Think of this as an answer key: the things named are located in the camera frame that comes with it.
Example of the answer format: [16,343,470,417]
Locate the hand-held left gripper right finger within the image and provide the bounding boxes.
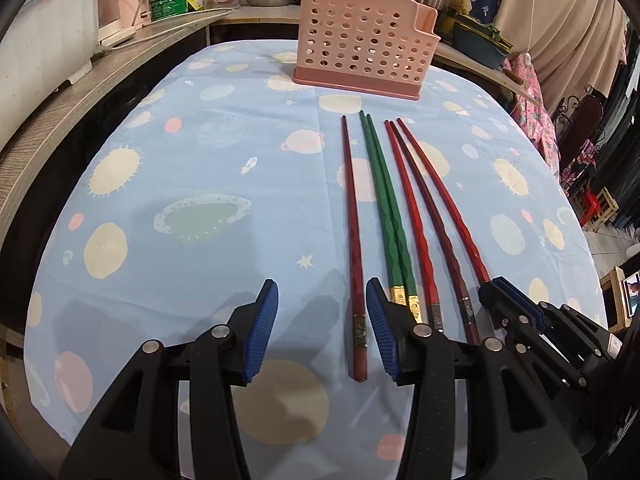
[366,277,586,480]

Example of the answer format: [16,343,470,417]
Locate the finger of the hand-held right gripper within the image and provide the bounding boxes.
[492,276,567,327]
[479,284,539,347]

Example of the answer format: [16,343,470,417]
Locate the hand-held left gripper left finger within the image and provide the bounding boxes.
[59,279,279,480]

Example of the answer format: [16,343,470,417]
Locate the red chopstick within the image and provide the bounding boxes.
[383,120,445,333]
[396,118,496,293]

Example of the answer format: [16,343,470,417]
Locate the pink perforated utensil holder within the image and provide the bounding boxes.
[292,0,441,101]

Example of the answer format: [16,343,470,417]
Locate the red plastic stool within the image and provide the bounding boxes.
[575,190,603,226]

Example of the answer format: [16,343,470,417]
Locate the small wooden stool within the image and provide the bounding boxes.
[582,187,621,231]

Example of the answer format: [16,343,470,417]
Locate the blue planet-print tablecloth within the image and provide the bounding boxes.
[22,39,608,480]

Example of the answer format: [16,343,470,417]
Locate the pink floral garment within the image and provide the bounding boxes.
[505,52,558,171]

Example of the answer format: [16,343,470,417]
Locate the dark metal chair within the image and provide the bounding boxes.
[555,95,606,161]

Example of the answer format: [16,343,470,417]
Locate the hanging dark clothes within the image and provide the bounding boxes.
[592,35,640,241]

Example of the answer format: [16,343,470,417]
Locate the blue basin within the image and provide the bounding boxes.
[452,12,513,70]

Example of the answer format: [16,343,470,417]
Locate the beige curtain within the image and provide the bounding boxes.
[492,0,628,116]

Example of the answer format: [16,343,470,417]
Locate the white countertop appliance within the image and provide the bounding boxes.
[96,0,139,47]

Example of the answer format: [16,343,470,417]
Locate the white plastic tub blue lid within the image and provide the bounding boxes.
[0,0,106,151]

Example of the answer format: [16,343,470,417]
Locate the wooden frame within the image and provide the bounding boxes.
[600,267,640,333]

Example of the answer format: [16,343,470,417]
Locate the white cord with switch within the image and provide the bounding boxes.
[522,7,540,63]

